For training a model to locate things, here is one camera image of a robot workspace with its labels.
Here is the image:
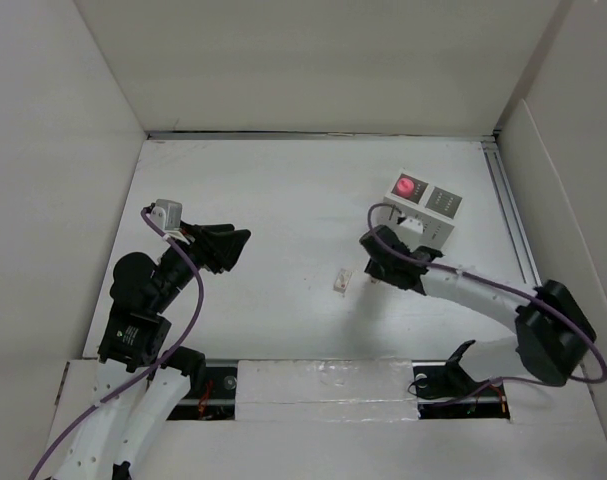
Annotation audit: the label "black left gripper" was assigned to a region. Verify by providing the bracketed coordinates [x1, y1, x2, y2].
[151, 217, 250, 311]

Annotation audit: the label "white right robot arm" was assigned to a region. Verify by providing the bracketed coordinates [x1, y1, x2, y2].
[359, 225, 607, 396]

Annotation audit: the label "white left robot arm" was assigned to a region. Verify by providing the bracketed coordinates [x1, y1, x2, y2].
[54, 223, 251, 479]

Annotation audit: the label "white slotted desk organizer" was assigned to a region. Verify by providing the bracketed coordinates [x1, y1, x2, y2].
[377, 169, 463, 250]

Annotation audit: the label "white eraser box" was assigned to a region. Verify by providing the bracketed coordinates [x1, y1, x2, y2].
[333, 269, 353, 294]

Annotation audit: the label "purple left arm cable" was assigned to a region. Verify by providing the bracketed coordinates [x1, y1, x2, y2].
[27, 205, 207, 480]

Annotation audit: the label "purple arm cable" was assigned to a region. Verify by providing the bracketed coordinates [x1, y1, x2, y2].
[366, 203, 607, 414]
[27, 205, 207, 480]

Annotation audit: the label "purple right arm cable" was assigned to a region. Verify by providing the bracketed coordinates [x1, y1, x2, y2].
[366, 203, 607, 414]

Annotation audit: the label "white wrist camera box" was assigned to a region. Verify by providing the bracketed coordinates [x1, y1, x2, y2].
[397, 216, 424, 236]

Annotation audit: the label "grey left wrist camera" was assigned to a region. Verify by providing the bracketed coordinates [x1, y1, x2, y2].
[150, 199, 184, 240]

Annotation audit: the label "black right base bracket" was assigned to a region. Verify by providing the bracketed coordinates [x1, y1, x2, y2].
[407, 340, 482, 401]

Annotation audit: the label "aluminium rail right edge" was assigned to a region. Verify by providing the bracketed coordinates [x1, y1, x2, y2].
[481, 137, 540, 283]

